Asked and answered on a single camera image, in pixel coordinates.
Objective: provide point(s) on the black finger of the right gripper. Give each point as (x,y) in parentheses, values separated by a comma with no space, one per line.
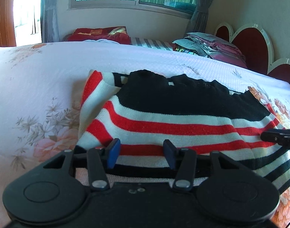
(279,136)

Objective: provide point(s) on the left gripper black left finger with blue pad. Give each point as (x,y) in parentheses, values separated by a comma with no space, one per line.
(95,160)

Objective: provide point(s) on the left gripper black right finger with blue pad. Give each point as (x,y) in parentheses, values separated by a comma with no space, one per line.
(186,163)

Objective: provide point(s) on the red white black striped sweater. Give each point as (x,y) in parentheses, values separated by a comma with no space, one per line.
(143,109)

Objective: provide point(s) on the white floral bed sheet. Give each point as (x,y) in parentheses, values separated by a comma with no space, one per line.
(41,88)

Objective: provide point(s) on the red heart-shaped headboard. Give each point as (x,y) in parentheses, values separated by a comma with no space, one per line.
(255,44)

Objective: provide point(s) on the folded pink teal quilt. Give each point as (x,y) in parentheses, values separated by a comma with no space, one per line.
(210,46)

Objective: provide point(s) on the grey striped pillow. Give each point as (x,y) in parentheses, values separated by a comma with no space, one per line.
(155,44)

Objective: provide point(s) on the red gold pillow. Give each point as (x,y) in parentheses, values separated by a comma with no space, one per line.
(117,34)

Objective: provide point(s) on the grey curtain right of window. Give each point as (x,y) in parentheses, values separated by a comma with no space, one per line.
(198,21)

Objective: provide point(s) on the grey curtain of window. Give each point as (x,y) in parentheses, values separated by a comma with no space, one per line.
(49,21)
(198,21)

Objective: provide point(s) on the grey curtain left of window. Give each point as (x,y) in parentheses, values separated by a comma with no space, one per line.
(49,21)

